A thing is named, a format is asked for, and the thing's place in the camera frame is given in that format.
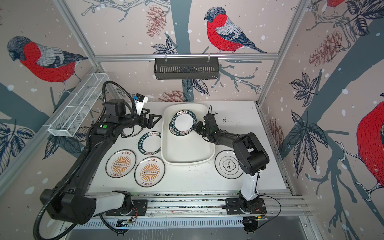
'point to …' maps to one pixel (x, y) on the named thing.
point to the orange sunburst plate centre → (149, 171)
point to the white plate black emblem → (227, 165)
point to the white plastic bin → (188, 150)
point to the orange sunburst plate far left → (120, 163)
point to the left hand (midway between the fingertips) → (153, 113)
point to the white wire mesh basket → (82, 104)
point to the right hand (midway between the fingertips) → (191, 127)
